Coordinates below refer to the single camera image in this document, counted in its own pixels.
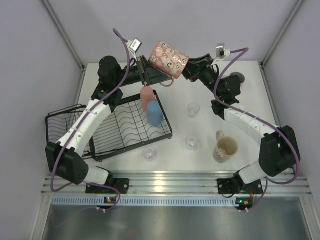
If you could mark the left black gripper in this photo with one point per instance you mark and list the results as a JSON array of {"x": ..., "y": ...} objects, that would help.
[{"x": 150, "y": 75}]

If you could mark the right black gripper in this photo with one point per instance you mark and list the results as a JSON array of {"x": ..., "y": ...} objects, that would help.
[{"x": 193, "y": 71}]

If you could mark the salmon pink plastic tumbler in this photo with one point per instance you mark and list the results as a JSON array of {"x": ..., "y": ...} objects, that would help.
[{"x": 146, "y": 95}]

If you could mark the pink ghost pattern mug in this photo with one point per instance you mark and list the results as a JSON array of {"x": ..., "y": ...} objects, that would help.
[{"x": 168, "y": 60}]

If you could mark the pale pink iridescent mug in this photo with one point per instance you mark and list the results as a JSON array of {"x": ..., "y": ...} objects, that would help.
[{"x": 238, "y": 74}]

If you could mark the blue plastic tumbler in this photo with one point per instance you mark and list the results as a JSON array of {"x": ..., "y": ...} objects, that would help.
[{"x": 154, "y": 113}]

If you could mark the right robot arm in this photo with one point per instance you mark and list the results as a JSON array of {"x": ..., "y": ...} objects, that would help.
[{"x": 279, "y": 150}]

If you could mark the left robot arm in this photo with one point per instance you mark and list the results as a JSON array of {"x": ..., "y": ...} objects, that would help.
[{"x": 64, "y": 157}]

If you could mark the clear glass upper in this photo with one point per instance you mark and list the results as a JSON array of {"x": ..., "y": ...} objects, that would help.
[{"x": 193, "y": 110}]

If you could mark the clear glass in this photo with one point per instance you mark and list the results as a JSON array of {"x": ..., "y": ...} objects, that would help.
[
  {"x": 149, "y": 154},
  {"x": 192, "y": 142},
  {"x": 193, "y": 110}
]

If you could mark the clear glass middle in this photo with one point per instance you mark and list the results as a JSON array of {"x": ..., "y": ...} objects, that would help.
[{"x": 192, "y": 142}]

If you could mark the clear glass lower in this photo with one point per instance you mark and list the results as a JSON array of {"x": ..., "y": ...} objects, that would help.
[{"x": 149, "y": 154}]

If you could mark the cream seashell mug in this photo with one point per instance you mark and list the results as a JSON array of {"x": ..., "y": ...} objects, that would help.
[{"x": 226, "y": 147}]

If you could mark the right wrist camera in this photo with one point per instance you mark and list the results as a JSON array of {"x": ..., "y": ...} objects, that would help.
[{"x": 221, "y": 52}]

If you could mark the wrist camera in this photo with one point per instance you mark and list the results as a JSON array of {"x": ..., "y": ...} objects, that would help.
[
  {"x": 221, "y": 52},
  {"x": 134, "y": 45}
]

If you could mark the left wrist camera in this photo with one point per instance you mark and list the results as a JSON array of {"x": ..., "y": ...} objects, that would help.
[{"x": 134, "y": 45}]

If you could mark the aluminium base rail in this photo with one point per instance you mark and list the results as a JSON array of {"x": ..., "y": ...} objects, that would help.
[{"x": 199, "y": 183}]

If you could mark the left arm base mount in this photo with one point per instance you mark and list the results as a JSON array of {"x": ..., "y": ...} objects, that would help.
[{"x": 120, "y": 184}]

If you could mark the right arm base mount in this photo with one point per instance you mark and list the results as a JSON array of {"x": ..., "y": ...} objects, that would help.
[{"x": 228, "y": 187}]

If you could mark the perforated cable tray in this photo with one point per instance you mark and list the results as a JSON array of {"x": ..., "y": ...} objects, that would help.
[{"x": 146, "y": 201}]

